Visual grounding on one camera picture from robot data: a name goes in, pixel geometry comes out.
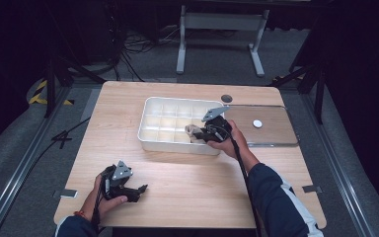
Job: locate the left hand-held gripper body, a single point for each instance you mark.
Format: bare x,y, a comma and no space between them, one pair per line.
118,179

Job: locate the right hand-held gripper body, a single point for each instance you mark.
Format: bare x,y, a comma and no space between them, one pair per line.
217,123

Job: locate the beige sock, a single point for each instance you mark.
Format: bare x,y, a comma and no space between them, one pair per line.
193,131

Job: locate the white divided storage box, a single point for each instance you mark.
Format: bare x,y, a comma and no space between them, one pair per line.
166,123

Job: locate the person's right hand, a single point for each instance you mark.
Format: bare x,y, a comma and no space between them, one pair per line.
237,141

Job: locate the person's left hand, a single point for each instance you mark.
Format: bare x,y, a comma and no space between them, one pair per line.
103,204

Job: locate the dark round table grommet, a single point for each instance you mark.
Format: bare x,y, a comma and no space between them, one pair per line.
226,98

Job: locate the clear lid with white knob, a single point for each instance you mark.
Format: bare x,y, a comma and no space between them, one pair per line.
269,126

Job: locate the grey tape strip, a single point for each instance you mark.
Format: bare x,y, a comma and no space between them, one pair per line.
66,193
312,189

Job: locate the black tripod stand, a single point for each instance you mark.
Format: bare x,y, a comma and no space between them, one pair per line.
54,75
312,79

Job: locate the yellow black floor tape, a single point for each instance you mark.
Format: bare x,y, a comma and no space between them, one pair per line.
39,95

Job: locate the aluminium floor rail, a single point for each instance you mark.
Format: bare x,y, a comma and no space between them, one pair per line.
335,164
23,154

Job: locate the grey metal desk frame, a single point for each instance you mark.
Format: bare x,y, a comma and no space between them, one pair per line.
222,23

